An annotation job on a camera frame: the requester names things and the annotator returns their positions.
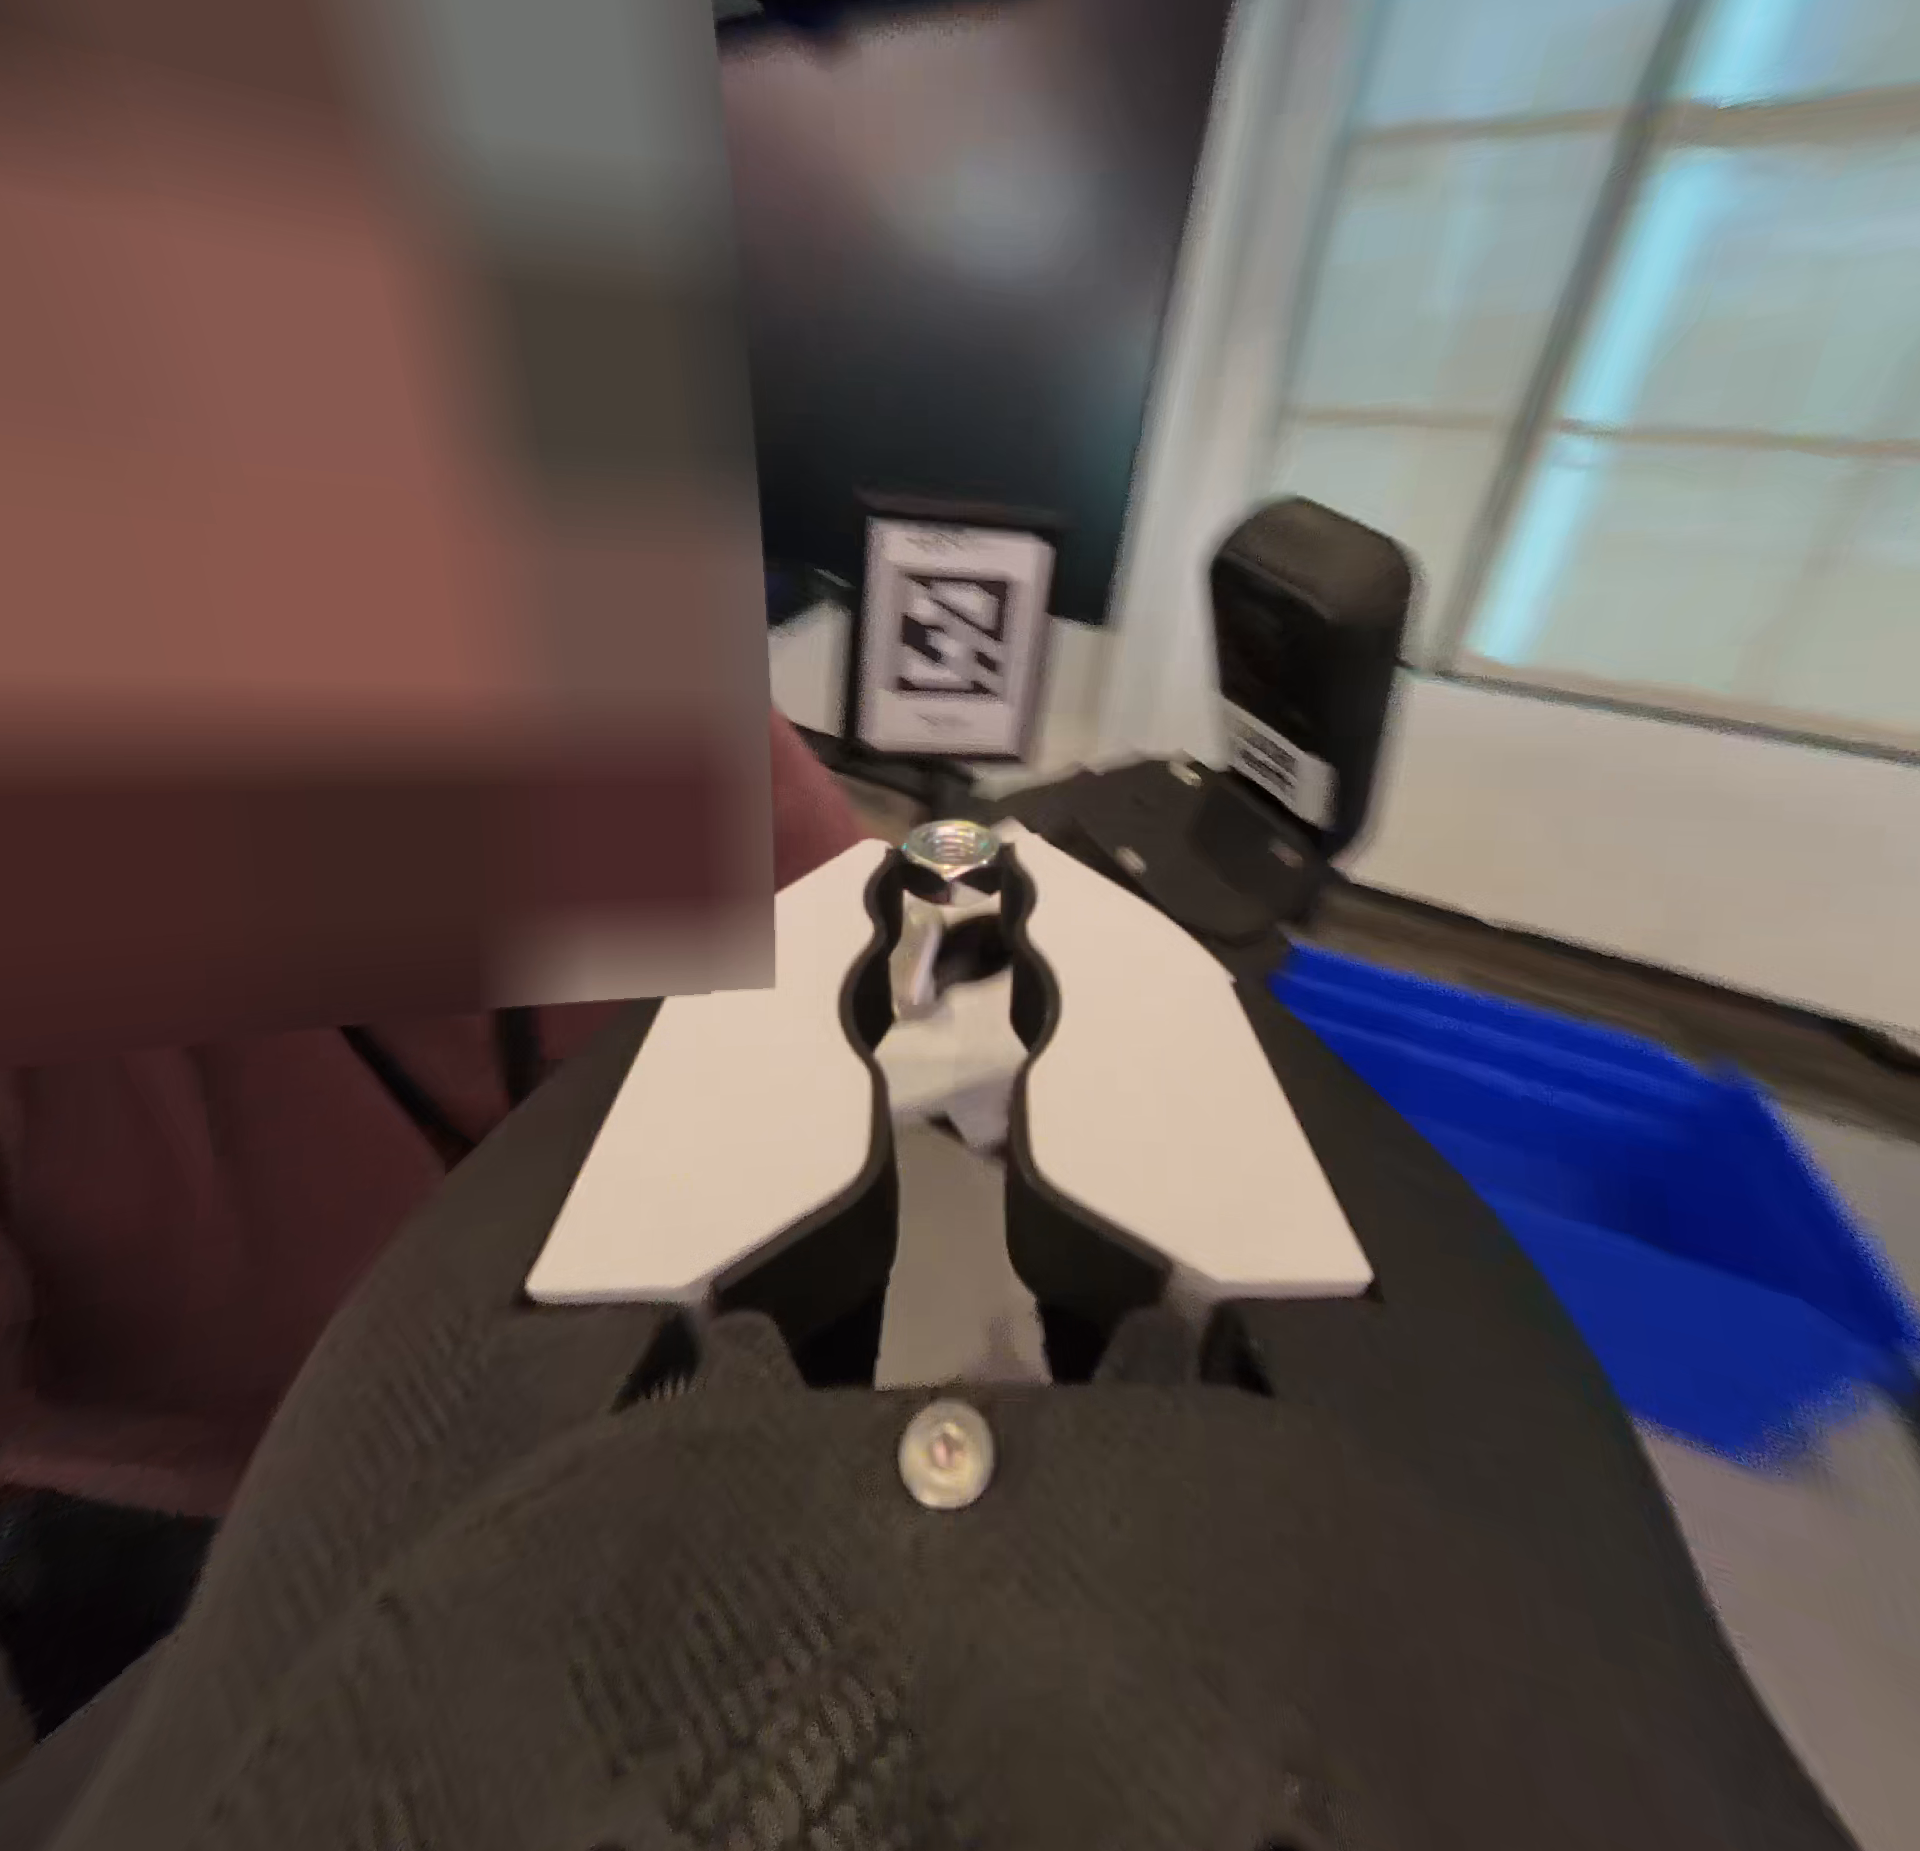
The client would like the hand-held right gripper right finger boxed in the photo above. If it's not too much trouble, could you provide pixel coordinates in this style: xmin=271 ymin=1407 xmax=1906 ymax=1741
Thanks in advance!
xmin=1004 ymin=829 xmax=1378 ymax=1386

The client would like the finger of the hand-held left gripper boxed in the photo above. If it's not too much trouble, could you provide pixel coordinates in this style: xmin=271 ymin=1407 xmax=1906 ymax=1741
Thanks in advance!
xmin=881 ymin=981 xmax=1017 ymax=1150

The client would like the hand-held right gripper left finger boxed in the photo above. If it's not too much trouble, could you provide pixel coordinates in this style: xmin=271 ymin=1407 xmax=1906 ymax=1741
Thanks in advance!
xmin=524 ymin=839 xmax=905 ymax=1386

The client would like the silver hex nut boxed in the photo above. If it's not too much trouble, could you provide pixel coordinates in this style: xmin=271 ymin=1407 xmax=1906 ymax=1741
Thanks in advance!
xmin=903 ymin=818 xmax=1005 ymax=909

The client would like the blue plastic parts bin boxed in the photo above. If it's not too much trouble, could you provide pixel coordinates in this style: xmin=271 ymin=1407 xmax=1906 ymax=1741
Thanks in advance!
xmin=1266 ymin=935 xmax=1920 ymax=1471

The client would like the black sign stand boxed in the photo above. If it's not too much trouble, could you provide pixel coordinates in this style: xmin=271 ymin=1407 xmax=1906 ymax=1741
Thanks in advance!
xmin=810 ymin=745 xmax=980 ymax=821

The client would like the black framed marker sign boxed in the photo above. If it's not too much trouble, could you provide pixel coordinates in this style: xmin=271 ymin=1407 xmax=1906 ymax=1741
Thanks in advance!
xmin=846 ymin=486 xmax=1067 ymax=766

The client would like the large grid window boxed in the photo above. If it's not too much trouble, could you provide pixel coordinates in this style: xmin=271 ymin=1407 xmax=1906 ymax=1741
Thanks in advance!
xmin=1271 ymin=0 xmax=1920 ymax=759

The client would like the large black screen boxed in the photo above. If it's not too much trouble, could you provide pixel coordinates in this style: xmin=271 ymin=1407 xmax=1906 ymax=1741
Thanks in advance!
xmin=715 ymin=0 xmax=1249 ymax=632

